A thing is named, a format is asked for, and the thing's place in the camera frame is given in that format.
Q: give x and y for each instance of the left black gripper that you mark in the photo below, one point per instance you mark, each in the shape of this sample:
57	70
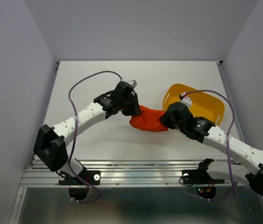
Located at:
135	110

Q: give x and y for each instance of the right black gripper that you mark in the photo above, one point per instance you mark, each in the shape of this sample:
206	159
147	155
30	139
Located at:
165	119

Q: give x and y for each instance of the orange t shirt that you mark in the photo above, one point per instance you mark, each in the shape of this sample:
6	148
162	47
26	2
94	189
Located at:
148	120

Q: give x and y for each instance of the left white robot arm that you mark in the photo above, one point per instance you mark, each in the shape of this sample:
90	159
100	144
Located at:
51	142

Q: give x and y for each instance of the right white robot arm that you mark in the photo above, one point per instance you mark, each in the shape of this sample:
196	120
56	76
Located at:
248	166

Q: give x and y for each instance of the yellow plastic basket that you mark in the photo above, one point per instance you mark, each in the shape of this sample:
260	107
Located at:
203	104

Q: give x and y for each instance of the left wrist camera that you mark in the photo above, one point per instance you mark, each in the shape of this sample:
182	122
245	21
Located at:
132	83

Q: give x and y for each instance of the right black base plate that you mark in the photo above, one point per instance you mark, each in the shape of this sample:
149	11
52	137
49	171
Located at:
198	177

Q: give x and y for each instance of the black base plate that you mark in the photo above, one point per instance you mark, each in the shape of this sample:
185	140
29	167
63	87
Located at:
90	176
198	177

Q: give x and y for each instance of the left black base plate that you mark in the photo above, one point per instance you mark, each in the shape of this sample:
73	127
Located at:
90	176

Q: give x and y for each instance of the aluminium rail frame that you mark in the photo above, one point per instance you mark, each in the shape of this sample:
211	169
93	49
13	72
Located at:
140	171

